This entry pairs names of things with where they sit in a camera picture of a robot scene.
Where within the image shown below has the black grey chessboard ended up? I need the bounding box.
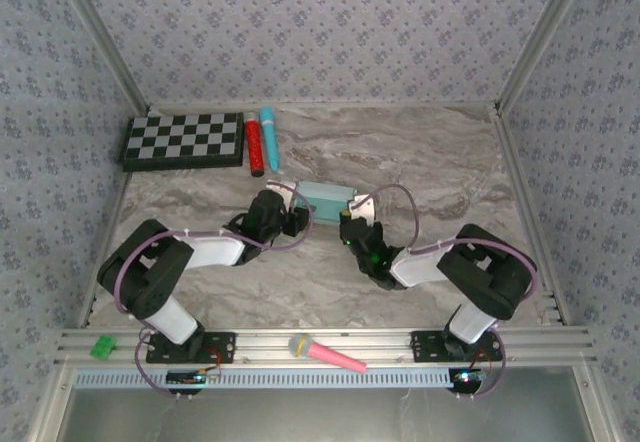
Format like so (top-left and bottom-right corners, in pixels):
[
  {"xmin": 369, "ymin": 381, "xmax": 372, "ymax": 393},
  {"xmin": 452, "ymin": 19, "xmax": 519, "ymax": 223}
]
[{"xmin": 118, "ymin": 111, "xmax": 246, "ymax": 173}]

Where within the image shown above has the pink toy microphone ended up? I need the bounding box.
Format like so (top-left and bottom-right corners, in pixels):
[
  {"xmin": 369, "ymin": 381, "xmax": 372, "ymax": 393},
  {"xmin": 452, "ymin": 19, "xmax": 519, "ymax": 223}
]
[{"xmin": 287, "ymin": 332, "xmax": 369, "ymax": 374}]

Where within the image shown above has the aluminium frame post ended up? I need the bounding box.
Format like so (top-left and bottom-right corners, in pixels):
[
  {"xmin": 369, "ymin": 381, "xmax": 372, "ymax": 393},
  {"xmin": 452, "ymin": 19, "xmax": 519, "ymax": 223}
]
[
  {"xmin": 494, "ymin": 0, "xmax": 596, "ymax": 113},
  {"xmin": 49, "ymin": 0, "xmax": 151, "ymax": 116}
]

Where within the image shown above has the thin aluminium wall rail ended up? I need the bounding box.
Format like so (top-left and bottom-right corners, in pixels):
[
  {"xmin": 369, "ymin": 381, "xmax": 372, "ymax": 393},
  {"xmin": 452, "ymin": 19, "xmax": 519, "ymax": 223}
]
[{"xmin": 147, "ymin": 101, "xmax": 501, "ymax": 112}]

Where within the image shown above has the red glitter tube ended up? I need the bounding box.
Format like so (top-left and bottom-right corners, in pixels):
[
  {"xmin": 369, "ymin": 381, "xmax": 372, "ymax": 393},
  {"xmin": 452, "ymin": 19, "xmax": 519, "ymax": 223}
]
[{"xmin": 243, "ymin": 111, "xmax": 266, "ymax": 178}]

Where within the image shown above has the grey slotted cable duct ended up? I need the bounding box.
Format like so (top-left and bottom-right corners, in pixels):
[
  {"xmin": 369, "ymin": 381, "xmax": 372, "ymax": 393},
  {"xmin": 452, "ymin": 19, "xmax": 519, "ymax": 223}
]
[{"xmin": 73, "ymin": 367, "xmax": 454, "ymax": 389}]

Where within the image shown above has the aluminium side rail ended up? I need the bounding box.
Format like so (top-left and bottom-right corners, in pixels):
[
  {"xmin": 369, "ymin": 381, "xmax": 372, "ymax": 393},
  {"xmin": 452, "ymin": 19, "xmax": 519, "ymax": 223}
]
[
  {"xmin": 492, "ymin": 104, "xmax": 571, "ymax": 328},
  {"xmin": 74, "ymin": 106, "xmax": 151, "ymax": 331}
]

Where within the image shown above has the long aluminium mounting rail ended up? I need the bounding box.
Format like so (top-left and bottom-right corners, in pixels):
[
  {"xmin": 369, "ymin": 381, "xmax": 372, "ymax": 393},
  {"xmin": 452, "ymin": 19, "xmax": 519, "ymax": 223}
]
[{"xmin": 53, "ymin": 326, "xmax": 599, "ymax": 368}]

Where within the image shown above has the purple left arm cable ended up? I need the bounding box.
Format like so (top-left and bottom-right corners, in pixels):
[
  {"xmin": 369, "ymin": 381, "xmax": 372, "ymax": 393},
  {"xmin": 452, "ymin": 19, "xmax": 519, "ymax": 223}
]
[{"xmin": 117, "ymin": 181, "xmax": 316, "ymax": 402}]

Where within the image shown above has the grey metal sheet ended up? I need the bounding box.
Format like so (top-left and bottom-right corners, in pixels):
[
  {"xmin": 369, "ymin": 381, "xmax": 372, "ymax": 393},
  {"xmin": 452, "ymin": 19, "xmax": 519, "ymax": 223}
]
[{"xmin": 54, "ymin": 386, "xmax": 596, "ymax": 442}]

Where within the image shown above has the light teal paper box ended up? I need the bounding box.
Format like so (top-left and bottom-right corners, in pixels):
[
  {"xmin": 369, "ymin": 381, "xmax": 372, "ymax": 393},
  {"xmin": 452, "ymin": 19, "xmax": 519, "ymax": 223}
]
[{"xmin": 294, "ymin": 180, "xmax": 355, "ymax": 227}]

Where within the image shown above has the green plastic block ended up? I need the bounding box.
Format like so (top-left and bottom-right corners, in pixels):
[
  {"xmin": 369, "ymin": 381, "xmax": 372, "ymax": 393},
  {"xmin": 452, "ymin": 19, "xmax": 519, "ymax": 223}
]
[{"xmin": 88, "ymin": 335, "xmax": 118, "ymax": 361}]

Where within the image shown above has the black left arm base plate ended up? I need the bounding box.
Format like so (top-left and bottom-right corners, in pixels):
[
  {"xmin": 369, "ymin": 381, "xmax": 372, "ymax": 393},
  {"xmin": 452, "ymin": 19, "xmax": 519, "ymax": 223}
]
[{"xmin": 145, "ymin": 331, "xmax": 237, "ymax": 365}]

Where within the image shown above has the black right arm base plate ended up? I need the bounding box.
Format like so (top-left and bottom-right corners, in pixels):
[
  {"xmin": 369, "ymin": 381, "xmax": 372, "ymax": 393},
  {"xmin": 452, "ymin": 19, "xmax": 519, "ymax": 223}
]
[{"xmin": 409, "ymin": 330, "xmax": 503, "ymax": 363}]

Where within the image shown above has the teal marker pen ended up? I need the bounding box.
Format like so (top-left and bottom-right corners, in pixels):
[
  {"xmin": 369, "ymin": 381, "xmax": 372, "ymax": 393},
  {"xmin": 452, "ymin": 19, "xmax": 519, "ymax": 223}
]
[{"xmin": 258, "ymin": 106, "xmax": 282, "ymax": 173}]

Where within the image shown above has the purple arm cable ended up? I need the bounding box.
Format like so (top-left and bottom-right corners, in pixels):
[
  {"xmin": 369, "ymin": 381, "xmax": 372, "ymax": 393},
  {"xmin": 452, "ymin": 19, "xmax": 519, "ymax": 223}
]
[
  {"xmin": 349, "ymin": 184, "xmax": 539, "ymax": 402},
  {"xmin": 117, "ymin": 181, "xmax": 316, "ymax": 402}
]

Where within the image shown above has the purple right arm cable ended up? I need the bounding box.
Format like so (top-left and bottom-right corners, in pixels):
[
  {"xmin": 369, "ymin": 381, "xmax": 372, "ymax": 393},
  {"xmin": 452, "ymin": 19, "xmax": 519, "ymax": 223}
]
[{"xmin": 349, "ymin": 184, "xmax": 539, "ymax": 402}]

